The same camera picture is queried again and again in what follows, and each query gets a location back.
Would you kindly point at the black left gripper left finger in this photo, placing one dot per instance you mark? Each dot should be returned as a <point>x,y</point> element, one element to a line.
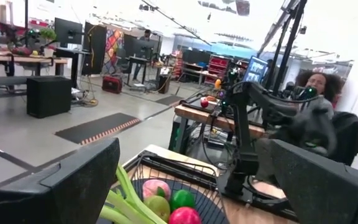
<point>57,199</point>

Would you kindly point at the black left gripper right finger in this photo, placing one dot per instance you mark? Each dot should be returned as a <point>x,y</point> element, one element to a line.
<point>328,196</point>

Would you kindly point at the green celery stalk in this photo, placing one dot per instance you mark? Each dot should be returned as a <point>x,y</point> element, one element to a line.
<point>129,199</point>

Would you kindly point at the pink peach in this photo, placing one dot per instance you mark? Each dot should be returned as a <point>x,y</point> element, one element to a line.
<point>154,186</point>

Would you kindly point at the bright green lime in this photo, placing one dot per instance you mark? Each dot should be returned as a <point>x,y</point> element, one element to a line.
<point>182,199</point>

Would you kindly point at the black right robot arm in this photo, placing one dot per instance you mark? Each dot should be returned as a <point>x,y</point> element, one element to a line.
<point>244,140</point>

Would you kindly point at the black chair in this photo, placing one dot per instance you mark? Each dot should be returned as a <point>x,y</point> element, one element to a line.
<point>348,137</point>

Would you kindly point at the black mat with hazard stripe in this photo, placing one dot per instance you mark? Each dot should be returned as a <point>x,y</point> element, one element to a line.
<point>95,127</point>

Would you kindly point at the black stand pole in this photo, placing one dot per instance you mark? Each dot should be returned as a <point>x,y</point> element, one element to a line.
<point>286,53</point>

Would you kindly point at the blue screen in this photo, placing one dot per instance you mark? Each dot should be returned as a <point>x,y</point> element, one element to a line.
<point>255,70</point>

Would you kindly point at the black box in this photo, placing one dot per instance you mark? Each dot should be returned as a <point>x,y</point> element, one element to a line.
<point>48,96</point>

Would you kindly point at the small red apple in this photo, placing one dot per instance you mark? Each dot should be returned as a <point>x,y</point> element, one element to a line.
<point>204,103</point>

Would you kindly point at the red shelf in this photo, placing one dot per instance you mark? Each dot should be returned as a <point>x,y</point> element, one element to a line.
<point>218,67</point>

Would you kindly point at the wooden table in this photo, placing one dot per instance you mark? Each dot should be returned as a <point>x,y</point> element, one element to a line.
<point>26,59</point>
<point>197,115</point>

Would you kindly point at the red bag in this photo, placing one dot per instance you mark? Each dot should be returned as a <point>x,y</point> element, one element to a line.
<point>112,84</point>

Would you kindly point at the dark floor mat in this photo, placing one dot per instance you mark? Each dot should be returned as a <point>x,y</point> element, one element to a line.
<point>169,100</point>

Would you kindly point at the tall black panel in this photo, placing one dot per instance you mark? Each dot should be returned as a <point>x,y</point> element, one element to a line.
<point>95,49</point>

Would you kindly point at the colourful patterned cloth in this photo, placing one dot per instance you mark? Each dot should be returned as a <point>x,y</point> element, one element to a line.
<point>113,46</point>

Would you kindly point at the green potted plant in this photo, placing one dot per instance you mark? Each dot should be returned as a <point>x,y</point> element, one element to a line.
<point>48,33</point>

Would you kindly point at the black monitor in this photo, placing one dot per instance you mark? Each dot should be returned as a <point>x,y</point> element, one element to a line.
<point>68,31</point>
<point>141,48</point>

